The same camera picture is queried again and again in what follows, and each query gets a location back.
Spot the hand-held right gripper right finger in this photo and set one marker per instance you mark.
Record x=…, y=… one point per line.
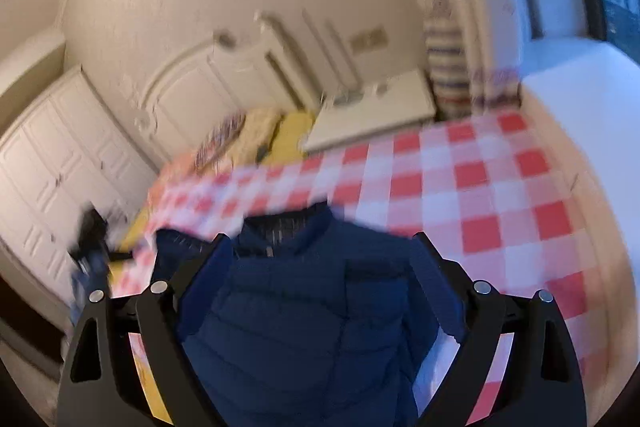
x=440, y=287

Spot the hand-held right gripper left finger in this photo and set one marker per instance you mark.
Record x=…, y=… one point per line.
x=205, y=287

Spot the navy blue puffer jacket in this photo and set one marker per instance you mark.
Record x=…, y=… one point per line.
x=300, y=332

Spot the white wardrobe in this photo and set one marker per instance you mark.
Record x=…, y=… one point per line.
x=50, y=167

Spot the red white checkered plastic sheet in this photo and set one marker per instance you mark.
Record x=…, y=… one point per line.
x=475, y=187

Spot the patterned purple pillow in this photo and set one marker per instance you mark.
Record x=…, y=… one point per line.
x=220, y=142

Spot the white wooden headboard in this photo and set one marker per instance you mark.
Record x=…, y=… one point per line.
x=190, y=102

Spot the cream pillow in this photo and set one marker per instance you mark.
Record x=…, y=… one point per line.
x=257, y=132

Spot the white nightstand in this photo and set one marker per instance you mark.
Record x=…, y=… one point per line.
x=380, y=112

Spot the sailboat print curtain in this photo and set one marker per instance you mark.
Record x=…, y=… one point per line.
x=450, y=57

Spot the white window sill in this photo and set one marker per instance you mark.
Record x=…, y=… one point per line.
x=590, y=82

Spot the beige wall socket panel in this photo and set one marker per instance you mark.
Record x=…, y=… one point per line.
x=367, y=40

